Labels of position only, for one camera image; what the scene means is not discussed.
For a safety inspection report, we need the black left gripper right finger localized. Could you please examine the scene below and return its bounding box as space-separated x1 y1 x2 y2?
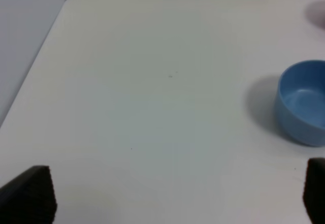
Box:
303 157 324 224

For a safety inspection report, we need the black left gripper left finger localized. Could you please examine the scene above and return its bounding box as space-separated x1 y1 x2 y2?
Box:
1 166 57 223

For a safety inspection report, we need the blue bowl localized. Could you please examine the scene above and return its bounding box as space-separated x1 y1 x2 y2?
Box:
275 60 324 147

